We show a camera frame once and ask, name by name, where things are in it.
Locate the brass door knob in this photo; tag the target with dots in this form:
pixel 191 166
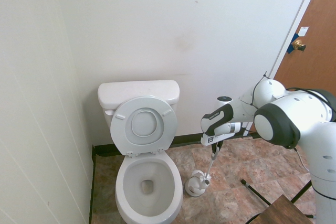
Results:
pixel 298 44

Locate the white paper label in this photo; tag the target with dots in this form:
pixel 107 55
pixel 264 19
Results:
pixel 303 31

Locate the blue tape strip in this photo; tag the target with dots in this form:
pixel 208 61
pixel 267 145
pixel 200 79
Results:
pixel 291 47

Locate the white toilet brush holder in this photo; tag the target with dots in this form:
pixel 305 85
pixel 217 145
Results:
pixel 194 187

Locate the white toilet tank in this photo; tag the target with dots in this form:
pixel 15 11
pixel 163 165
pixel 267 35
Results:
pixel 107 121

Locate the white toilet bowl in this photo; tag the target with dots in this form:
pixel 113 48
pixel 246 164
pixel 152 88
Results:
pixel 126 203

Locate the white toilet seat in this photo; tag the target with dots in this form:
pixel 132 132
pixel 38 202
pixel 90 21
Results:
pixel 120 132

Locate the white toilet brush grey grip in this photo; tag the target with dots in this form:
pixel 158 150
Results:
pixel 211 165

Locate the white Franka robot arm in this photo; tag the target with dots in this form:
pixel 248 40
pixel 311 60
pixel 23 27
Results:
pixel 302 113

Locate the white toilet tank lid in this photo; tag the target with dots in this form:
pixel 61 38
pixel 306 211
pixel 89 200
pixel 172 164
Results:
pixel 136 90

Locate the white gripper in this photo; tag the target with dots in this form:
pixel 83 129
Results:
pixel 211 139

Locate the white toilet seat cover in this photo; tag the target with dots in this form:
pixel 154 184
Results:
pixel 144 121

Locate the dark wooden table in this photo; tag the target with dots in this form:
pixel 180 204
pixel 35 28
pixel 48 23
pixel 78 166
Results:
pixel 283 211

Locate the brown wooden door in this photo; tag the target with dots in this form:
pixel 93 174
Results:
pixel 315 58

